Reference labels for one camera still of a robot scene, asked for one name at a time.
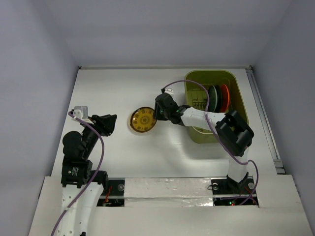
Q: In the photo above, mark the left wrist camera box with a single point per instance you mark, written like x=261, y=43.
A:
x=79, y=112

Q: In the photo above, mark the foil covered base bar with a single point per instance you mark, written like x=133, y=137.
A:
x=168, y=192

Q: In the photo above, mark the black teal plate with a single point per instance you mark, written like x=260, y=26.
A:
x=215, y=95

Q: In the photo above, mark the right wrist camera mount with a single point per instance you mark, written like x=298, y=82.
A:
x=168, y=91

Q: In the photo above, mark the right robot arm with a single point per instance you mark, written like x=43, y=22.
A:
x=230, y=129

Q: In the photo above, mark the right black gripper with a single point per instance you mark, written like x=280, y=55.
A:
x=160, y=109

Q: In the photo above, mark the olive green dish rack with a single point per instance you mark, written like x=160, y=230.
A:
x=197, y=97

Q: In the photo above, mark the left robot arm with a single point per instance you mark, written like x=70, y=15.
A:
x=81, y=185

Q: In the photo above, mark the brown yellow plate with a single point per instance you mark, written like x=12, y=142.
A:
x=143, y=111

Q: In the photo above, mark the orange red plate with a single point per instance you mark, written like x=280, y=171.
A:
x=225, y=98

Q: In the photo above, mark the beige patterned plate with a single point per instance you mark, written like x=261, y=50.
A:
x=141, y=124

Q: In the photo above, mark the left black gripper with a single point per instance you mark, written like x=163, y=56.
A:
x=105, y=123

